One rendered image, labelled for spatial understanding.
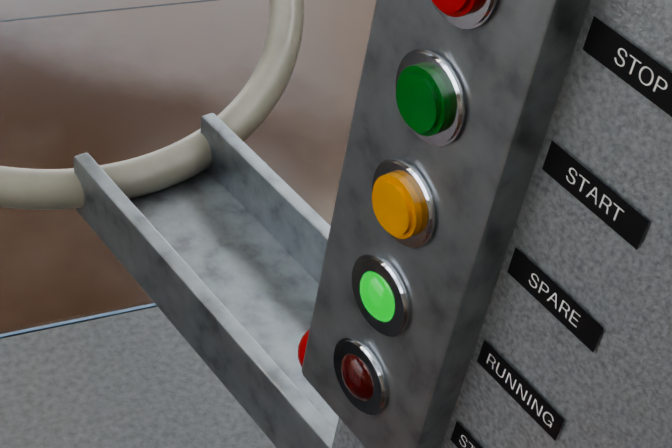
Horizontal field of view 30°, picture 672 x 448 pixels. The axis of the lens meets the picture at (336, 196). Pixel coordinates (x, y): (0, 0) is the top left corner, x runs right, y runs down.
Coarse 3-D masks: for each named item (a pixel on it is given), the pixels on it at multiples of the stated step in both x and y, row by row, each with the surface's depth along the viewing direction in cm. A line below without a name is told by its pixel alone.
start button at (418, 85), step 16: (416, 64) 45; (400, 80) 45; (416, 80) 44; (432, 80) 44; (400, 96) 45; (416, 96) 45; (432, 96) 44; (448, 96) 44; (400, 112) 46; (416, 112) 45; (432, 112) 44; (448, 112) 44; (416, 128) 45; (432, 128) 45
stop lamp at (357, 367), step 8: (344, 360) 55; (352, 360) 54; (360, 360) 54; (344, 368) 55; (352, 368) 54; (360, 368) 54; (344, 376) 55; (352, 376) 54; (360, 376) 54; (368, 376) 54; (352, 384) 55; (360, 384) 54; (368, 384) 54; (352, 392) 55; (360, 392) 54; (368, 392) 54
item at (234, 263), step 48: (240, 144) 95; (96, 192) 90; (192, 192) 97; (240, 192) 96; (288, 192) 92; (144, 240) 86; (192, 240) 93; (240, 240) 93; (288, 240) 93; (144, 288) 89; (192, 288) 83; (240, 288) 89; (288, 288) 90; (192, 336) 85; (240, 336) 80; (288, 336) 86; (240, 384) 81; (288, 384) 77; (288, 432) 77
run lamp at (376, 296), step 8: (368, 272) 51; (360, 280) 52; (368, 280) 51; (376, 280) 51; (360, 288) 52; (368, 288) 51; (376, 288) 51; (384, 288) 51; (368, 296) 51; (376, 296) 51; (384, 296) 51; (392, 296) 51; (368, 304) 51; (376, 304) 51; (384, 304) 51; (392, 304) 51; (376, 312) 51; (384, 312) 51; (392, 312) 51; (384, 320) 51
